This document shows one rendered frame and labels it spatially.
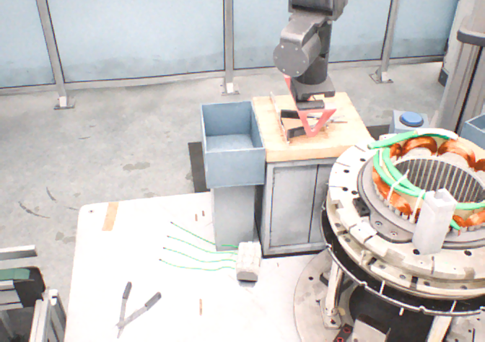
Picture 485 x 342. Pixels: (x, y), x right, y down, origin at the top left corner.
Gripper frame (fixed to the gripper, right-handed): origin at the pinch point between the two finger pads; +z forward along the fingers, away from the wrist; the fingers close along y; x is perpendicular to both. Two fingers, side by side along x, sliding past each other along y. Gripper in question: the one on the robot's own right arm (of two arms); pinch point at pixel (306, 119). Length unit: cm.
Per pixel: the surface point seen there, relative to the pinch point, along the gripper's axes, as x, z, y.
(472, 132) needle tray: 32.7, 4.6, 2.8
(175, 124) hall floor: -28, 117, -162
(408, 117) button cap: 22.9, 5.6, -5.1
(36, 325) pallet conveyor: -57, 38, 11
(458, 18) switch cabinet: 143, 76, -187
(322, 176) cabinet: 2.7, 10.2, 4.8
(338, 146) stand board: 4.9, 2.8, 5.5
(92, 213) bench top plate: -46, 31, -13
